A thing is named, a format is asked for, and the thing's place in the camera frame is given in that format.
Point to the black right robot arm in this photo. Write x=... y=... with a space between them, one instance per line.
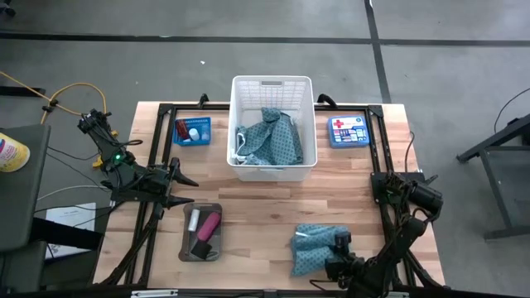
x=422 y=196

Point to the white plastic laundry basket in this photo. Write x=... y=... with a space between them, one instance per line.
x=248 y=89

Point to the black bandage roll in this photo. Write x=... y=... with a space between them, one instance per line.
x=201 y=249

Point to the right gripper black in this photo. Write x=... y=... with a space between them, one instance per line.
x=343 y=267

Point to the patterned teal hospital gown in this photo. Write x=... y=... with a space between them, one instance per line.
x=273 y=140
x=308 y=248

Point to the red bottle with white cap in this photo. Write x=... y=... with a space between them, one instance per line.
x=182 y=129

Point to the grey translucent plastic tray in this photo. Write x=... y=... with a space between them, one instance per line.
x=183 y=238

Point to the white bandage roll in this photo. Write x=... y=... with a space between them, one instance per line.
x=194 y=220

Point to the black floor bar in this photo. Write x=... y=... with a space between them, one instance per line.
x=20 y=91

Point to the black aluminium table frame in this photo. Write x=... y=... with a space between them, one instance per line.
x=352 y=108

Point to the black chair caster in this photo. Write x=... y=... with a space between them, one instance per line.
x=5 y=7

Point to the white canister with yellow lid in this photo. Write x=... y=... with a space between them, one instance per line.
x=12 y=153

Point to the small blue plastic basket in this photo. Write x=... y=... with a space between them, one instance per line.
x=178 y=142

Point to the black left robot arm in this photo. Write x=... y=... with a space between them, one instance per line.
x=103 y=138

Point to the black framed glass desk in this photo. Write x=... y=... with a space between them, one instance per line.
x=494 y=186

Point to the pink bandage roll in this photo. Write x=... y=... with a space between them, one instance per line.
x=209 y=227

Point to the white paper sheet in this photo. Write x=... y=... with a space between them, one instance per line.
x=66 y=211

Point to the blue first aid kit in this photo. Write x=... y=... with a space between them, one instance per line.
x=348 y=132

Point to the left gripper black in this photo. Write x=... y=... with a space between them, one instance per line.
x=159 y=182

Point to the grey side table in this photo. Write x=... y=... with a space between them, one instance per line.
x=20 y=198

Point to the black flat bar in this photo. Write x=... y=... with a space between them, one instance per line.
x=66 y=234

